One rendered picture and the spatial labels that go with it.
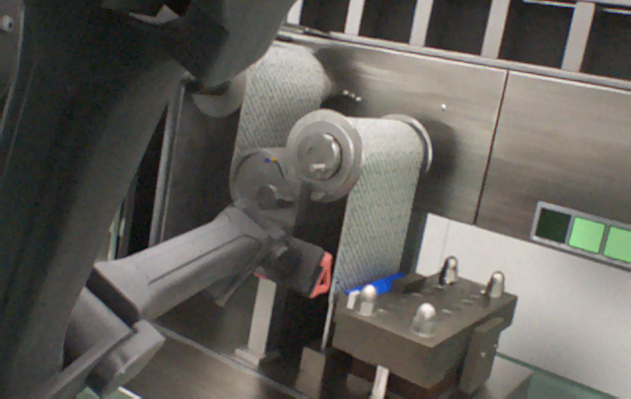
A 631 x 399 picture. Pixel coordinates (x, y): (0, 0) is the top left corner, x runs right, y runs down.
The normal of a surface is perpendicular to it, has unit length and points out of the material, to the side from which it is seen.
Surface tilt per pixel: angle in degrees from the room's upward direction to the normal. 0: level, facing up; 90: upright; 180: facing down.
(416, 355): 90
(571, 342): 90
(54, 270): 119
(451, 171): 90
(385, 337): 90
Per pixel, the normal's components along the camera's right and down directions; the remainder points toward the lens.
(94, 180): 0.72, 0.67
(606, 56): -0.55, 0.06
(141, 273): 0.61, -0.75
